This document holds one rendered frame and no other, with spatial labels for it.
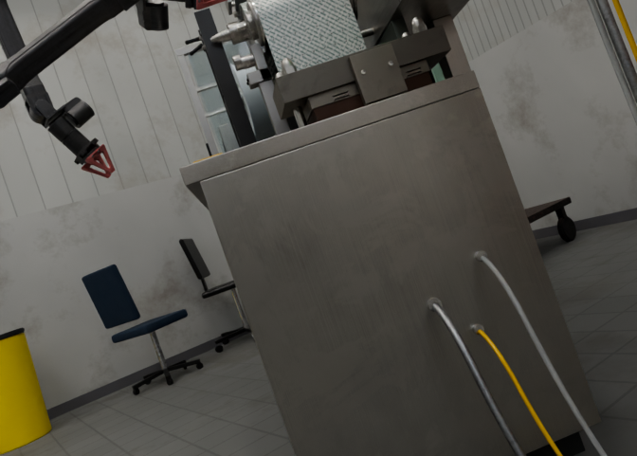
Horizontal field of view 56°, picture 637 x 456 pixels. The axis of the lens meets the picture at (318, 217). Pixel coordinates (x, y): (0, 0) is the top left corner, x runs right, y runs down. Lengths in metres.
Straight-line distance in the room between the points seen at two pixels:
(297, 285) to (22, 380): 3.53
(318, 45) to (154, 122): 4.30
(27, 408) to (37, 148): 2.14
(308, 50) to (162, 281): 4.10
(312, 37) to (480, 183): 0.58
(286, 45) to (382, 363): 0.81
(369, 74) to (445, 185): 0.29
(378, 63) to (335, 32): 0.27
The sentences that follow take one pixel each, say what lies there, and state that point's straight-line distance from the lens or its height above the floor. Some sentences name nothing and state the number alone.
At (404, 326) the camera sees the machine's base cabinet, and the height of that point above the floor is 0.44.
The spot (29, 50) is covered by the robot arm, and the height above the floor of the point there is 1.28.
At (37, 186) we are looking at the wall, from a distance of 5.44.
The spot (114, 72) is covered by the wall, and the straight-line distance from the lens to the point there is 5.87.
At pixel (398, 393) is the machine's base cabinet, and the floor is 0.32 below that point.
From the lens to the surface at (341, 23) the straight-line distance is 1.60.
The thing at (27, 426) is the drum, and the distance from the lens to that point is 4.61.
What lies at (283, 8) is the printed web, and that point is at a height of 1.25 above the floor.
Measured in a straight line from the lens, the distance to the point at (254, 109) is 2.58.
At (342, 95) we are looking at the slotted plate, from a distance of 1.34.
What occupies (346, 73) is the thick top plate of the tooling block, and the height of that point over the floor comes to 0.99.
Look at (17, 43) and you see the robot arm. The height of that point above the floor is 1.45.
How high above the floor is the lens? 0.69
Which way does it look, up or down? 1 degrees up
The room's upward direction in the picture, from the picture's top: 20 degrees counter-clockwise
